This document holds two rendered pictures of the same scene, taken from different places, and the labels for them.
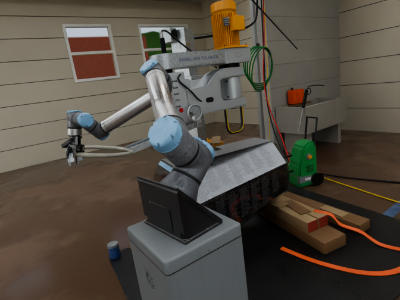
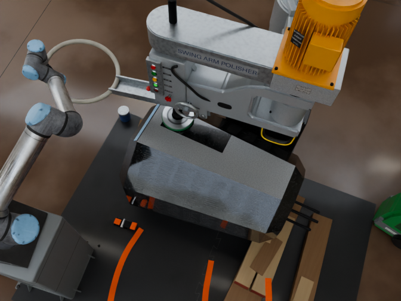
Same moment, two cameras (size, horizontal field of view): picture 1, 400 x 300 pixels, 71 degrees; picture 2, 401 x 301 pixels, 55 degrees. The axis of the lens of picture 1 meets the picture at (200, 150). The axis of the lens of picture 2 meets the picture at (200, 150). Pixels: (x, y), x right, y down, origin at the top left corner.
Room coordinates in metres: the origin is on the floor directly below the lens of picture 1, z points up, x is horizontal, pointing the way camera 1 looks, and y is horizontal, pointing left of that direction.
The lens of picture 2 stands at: (1.63, -0.95, 3.12)
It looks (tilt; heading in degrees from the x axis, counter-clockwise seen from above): 63 degrees down; 48
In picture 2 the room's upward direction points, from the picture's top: 3 degrees clockwise
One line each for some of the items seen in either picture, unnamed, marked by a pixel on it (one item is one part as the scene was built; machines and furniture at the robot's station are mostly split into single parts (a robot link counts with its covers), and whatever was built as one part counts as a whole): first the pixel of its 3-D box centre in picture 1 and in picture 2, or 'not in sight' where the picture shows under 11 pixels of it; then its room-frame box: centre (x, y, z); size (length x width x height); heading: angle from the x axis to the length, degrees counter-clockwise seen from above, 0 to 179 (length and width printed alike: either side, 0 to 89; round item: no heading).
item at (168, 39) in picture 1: (168, 36); not in sight; (3.23, 0.17, 2.00); 0.20 x 0.18 x 0.15; 28
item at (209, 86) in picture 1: (210, 96); (241, 94); (2.63, -0.16, 1.35); 0.74 x 0.23 x 0.49; 121
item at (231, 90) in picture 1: (231, 88); (290, 102); (2.78, -0.38, 1.39); 0.19 x 0.19 x 0.20
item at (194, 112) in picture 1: (192, 112); (188, 106); (2.40, 0.02, 1.24); 0.15 x 0.10 x 0.15; 121
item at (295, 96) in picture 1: (297, 95); not in sight; (5.29, -1.94, 1.00); 0.50 x 0.22 x 0.33; 124
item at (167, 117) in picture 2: not in sight; (178, 115); (2.44, 0.18, 0.89); 0.21 x 0.21 x 0.01
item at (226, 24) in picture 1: (225, 26); (321, 28); (2.77, -0.39, 1.94); 0.31 x 0.28 x 0.40; 31
